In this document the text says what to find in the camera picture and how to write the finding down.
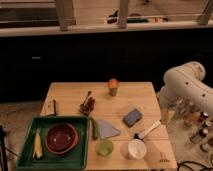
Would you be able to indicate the yellow corn cob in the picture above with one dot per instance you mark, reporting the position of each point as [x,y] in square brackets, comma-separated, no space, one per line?
[37,150]

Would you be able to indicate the black stand at left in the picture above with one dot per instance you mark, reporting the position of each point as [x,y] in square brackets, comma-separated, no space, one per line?
[3,157]

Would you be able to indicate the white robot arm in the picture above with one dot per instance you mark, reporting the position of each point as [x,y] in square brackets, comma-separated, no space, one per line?
[184,92]

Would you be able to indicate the small brown cup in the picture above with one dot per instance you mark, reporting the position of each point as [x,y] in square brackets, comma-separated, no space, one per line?
[113,91]

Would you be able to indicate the dark brown spoon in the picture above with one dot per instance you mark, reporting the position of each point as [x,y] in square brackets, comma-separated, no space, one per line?
[86,98]

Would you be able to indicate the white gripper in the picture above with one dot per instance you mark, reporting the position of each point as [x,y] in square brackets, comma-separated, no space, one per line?
[164,116]

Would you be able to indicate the green plastic tray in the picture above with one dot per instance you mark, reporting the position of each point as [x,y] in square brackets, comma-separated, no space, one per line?
[74,160]

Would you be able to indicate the blue sponge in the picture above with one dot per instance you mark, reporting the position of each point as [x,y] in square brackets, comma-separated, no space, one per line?
[132,117]

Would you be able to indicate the white handled brush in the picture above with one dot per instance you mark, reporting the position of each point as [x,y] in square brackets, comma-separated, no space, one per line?
[144,133]

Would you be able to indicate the dark stick utensil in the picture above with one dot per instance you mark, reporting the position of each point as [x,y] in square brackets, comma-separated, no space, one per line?
[54,107]

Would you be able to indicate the grey triangular cloth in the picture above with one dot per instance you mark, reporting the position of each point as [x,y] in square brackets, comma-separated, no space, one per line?
[107,130]

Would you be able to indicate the white cup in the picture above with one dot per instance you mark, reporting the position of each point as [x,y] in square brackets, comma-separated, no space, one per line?
[134,149]

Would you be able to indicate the green plastic cup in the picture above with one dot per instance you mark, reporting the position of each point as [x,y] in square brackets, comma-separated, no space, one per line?
[104,147]

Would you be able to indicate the wooden folding table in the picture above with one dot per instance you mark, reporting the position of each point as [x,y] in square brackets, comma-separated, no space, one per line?
[130,96]

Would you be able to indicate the green cucumber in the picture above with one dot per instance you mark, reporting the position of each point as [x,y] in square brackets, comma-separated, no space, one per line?
[95,131]

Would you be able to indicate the dark red bowl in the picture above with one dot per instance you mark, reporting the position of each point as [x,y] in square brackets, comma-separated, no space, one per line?
[61,138]

